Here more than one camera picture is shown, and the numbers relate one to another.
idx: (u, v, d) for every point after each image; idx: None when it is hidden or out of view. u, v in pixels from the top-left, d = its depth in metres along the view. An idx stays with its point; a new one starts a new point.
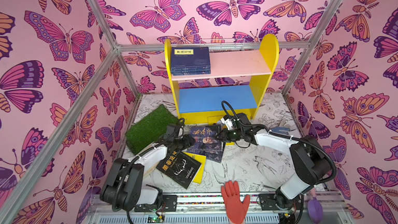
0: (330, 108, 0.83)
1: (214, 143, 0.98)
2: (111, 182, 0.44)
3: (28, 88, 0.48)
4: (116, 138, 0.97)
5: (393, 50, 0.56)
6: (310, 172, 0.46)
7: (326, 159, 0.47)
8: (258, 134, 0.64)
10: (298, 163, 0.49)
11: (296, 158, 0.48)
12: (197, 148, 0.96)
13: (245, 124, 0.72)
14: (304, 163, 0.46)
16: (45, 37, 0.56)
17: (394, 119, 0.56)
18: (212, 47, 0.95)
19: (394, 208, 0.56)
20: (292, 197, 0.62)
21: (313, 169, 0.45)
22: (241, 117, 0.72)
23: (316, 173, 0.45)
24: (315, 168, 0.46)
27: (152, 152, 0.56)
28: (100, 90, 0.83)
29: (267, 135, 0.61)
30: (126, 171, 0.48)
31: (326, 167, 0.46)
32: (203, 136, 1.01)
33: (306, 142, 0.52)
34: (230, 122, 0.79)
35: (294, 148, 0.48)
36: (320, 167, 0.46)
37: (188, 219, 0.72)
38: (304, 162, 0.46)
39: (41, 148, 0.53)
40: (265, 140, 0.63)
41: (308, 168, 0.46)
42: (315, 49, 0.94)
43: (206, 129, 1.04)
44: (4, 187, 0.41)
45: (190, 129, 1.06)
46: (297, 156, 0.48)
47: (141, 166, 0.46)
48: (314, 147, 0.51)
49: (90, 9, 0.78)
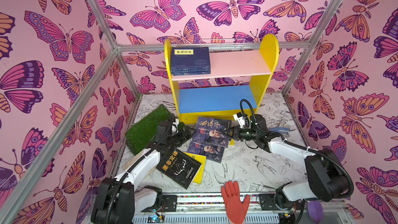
0: (330, 108, 0.83)
1: (221, 138, 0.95)
2: (100, 204, 0.41)
3: (28, 88, 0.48)
4: (116, 138, 0.97)
5: (393, 50, 0.56)
6: (324, 188, 0.44)
7: (344, 177, 0.44)
8: (271, 142, 0.63)
10: (312, 176, 0.46)
11: (311, 170, 0.46)
12: (203, 140, 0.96)
13: (263, 129, 0.70)
14: (320, 177, 0.44)
16: (45, 37, 0.56)
17: (394, 119, 0.56)
18: (212, 47, 0.95)
19: (394, 208, 0.56)
20: (294, 199, 0.61)
21: (328, 185, 0.43)
22: (259, 121, 0.68)
23: (331, 190, 0.42)
24: (331, 184, 0.43)
27: (143, 162, 0.53)
28: (100, 90, 0.83)
29: (282, 143, 0.59)
30: (115, 190, 0.45)
31: (343, 183, 0.43)
32: (211, 128, 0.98)
33: (324, 155, 0.49)
34: (243, 120, 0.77)
35: (310, 160, 0.45)
36: (337, 184, 0.43)
37: (188, 219, 0.72)
38: (320, 175, 0.43)
39: (41, 148, 0.53)
40: (278, 149, 0.61)
41: (324, 183, 0.43)
42: (314, 49, 0.94)
43: (215, 121, 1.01)
44: (4, 187, 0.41)
45: (198, 118, 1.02)
46: (311, 169, 0.46)
47: (131, 185, 0.43)
48: (332, 162, 0.48)
49: (91, 9, 0.78)
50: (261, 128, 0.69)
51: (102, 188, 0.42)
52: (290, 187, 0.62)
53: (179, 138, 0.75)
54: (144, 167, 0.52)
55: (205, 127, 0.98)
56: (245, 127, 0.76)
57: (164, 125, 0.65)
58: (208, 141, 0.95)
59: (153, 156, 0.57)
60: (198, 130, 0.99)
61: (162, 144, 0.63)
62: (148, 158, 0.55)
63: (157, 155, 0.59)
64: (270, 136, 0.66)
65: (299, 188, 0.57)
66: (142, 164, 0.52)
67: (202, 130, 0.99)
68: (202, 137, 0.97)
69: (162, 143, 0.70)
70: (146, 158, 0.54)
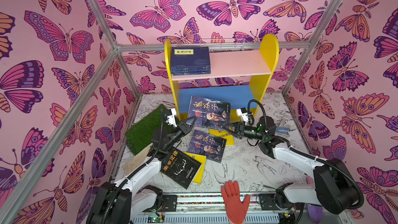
0: (330, 108, 0.83)
1: (221, 121, 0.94)
2: (97, 209, 0.42)
3: (28, 88, 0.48)
4: (116, 138, 0.97)
5: (393, 50, 0.56)
6: (335, 200, 0.42)
7: (354, 187, 0.43)
8: (277, 149, 0.61)
10: (321, 187, 0.45)
11: (320, 182, 0.44)
12: (201, 123, 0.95)
13: (271, 136, 0.67)
14: (329, 189, 0.42)
16: (45, 37, 0.56)
17: (394, 119, 0.56)
18: (212, 47, 0.95)
19: (394, 208, 0.56)
20: (295, 201, 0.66)
21: (338, 196, 0.41)
22: (270, 127, 0.62)
23: (341, 202, 0.41)
24: (341, 195, 0.42)
27: (143, 170, 0.53)
28: (100, 90, 0.83)
29: (287, 151, 0.57)
30: (114, 195, 0.45)
31: (353, 194, 0.42)
32: (208, 111, 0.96)
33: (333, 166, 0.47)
34: (246, 116, 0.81)
35: (318, 171, 0.43)
36: (346, 195, 0.42)
37: (188, 219, 0.72)
38: (329, 186, 0.42)
39: (41, 148, 0.53)
40: (284, 156, 0.59)
41: (333, 196, 0.42)
42: (315, 49, 0.94)
43: (212, 103, 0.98)
44: (4, 187, 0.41)
45: (192, 99, 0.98)
46: (321, 181, 0.44)
47: (129, 192, 0.43)
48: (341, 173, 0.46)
49: (90, 9, 0.78)
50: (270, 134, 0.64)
51: (101, 192, 0.42)
52: (293, 189, 0.61)
53: (181, 132, 0.69)
54: (144, 174, 0.52)
55: (201, 109, 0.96)
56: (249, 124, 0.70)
57: (156, 139, 0.59)
58: (206, 125, 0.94)
59: (153, 164, 0.57)
60: (194, 112, 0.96)
61: (162, 153, 0.64)
62: (149, 166, 0.55)
63: (158, 164, 0.59)
64: (274, 141, 0.64)
65: (300, 194, 0.57)
66: (142, 171, 0.52)
67: (199, 113, 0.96)
68: (199, 120, 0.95)
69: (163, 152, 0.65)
70: (147, 167, 0.55)
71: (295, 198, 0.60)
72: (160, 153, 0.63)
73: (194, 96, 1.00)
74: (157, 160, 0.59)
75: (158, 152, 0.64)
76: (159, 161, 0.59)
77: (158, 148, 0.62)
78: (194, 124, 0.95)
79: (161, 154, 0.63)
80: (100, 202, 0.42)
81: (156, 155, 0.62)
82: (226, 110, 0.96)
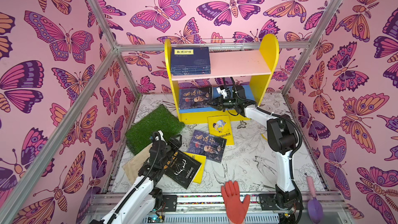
0: (330, 108, 0.83)
1: (204, 100, 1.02)
2: None
3: (28, 88, 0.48)
4: (116, 138, 0.97)
5: (393, 50, 0.56)
6: (277, 142, 0.58)
7: (293, 135, 0.59)
8: (247, 108, 0.75)
10: (269, 134, 0.61)
11: (269, 130, 0.60)
12: (189, 106, 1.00)
13: (242, 98, 0.82)
14: (275, 134, 0.57)
16: (45, 37, 0.56)
17: (394, 119, 0.56)
18: (212, 47, 0.95)
19: (394, 208, 0.56)
20: (287, 188, 0.64)
21: (280, 139, 0.57)
22: (239, 89, 0.79)
23: (281, 143, 0.57)
24: (282, 139, 0.58)
27: (133, 197, 0.51)
28: (100, 90, 0.83)
29: (255, 109, 0.70)
30: None
31: (290, 139, 0.58)
32: (195, 96, 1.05)
33: (283, 119, 0.62)
34: (225, 92, 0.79)
35: (270, 121, 0.58)
36: (285, 140, 0.58)
37: (188, 219, 0.72)
38: (275, 132, 0.57)
39: (41, 148, 0.53)
40: (252, 113, 0.73)
41: (276, 139, 0.57)
42: (315, 49, 0.94)
43: (197, 90, 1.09)
44: (4, 187, 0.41)
45: (182, 92, 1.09)
46: (270, 129, 0.59)
47: None
48: (287, 122, 0.59)
49: (91, 9, 0.78)
50: (241, 97, 0.81)
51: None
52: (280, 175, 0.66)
53: (172, 150, 0.73)
54: (134, 202, 0.50)
55: (189, 96, 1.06)
56: (227, 97, 0.87)
57: (154, 149, 0.61)
58: (194, 107, 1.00)
59: (145, 186, 0.55)
60: (184, 100, 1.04)
61: (156, 169, 0.61)
62: (140, 190, 0.53)
63: (151, 183, 0.57)
64: (247, 102, 0.78)
65: (278, 164, 0.65)
66: (132, 198, 0.50)
67: (188, 99, 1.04)
68: (188, 103, 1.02)
69: (157, 167, 0.63)
70: (138, 191, 0.52)
71: (282, 180, 0.65)
72: (153, 170, 0.61)
73: (183, 89, 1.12)
74: (149, 180, 0.57)
75: (152, 168, 0.62)
76: (151, 180, 0.57)
77: (154, 162, 0.63)
78: (183, 107, 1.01)
79: (154, 171, 0.60)
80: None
81: (148, 174, 0.59)
82: (209, 92, 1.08)
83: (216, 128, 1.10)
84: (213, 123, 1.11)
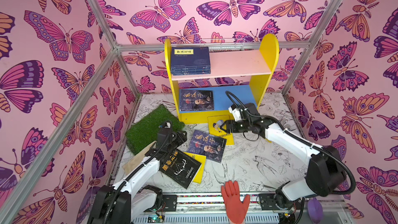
0: (330, 108, 0.83)
1: (206, 103, 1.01)
2: (96, 212, 0.41)
3: (28, 88, 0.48)
4: (116, 138, 0.97)
5: (393, 50, 0.56)
6: (324, 186, 0.43)
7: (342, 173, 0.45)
8: (270, 131, 0.58)
10: (313, 173, 0.45)
11: (312, 169, 0.45)
12: (190, 108, 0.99)
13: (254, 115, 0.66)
14: (322, 176, 0.43)
16: (45, 37, 0.56)
17: (394, 119, 0.56)
18: (212, 47, 0.95)
19: (394, 208, 0.56)
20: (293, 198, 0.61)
21: (328, 182, 0.43)
22: (249, 106, 0.66)
23: (329, 186, 0.43)
24: (330, 181, 0.43)
27: (141, 171, 0.52)
28: (100, 90, 0.83)
29: (283, 135, 0.54)
30: (113, 196, 0.45)
31: (340, 179, 0.44)
32: (195, 98, 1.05)
33: (328, 154, 0.48)
34: (238, 111, 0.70)
35: (313, 160, 0.43)
36: (333, 179, 0.44)
37: (188, 219, 0.72)
38: (322, 174, 0.43)
39: (41, 148, 0.53)
40: (281, 140, 0.56)
41: (324, 182, 0.43)
42: (315, 49, 0.94)
43: (197, 93, 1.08)
44: (4, 187, 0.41)
45: (181, 92, 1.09)
46: (314, 168, 0.44)
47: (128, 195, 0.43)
48: (335, 159, 0.46)
49: (91, 9, 0.78)
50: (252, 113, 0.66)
51: (98, 195, 0.42)
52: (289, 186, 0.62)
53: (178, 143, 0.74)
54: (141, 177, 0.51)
55: (189, 97, 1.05)
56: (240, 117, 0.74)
57: (163, 133, 0.64)
58: (195, 109, 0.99)
59: (152, 164, 0.57)
60: (184, 101, 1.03)
61: (162, 152, 0.64)
62: (147, 167, 0.55)
63: (157, 163, 0.59)
64: (265, 120, 0.62)
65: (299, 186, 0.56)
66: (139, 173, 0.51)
67: (188, 101, 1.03)
68: (189, 105, 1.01)
69: (163, 151, 0.67)
70: (145, 168, 0.54)
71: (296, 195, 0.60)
72: (159, 153, 0.63)
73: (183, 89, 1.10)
74: (156, 160, 0.59)
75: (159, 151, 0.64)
76: (157, 160, 0.59)
77: (161, 146, 0.66)
78: (185, 110, 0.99)
79: (160, 154, 0.62)
80: (99, 207, 0.41)
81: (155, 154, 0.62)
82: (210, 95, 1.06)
83: (217, 128, 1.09)
84: (213, 123, 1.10)
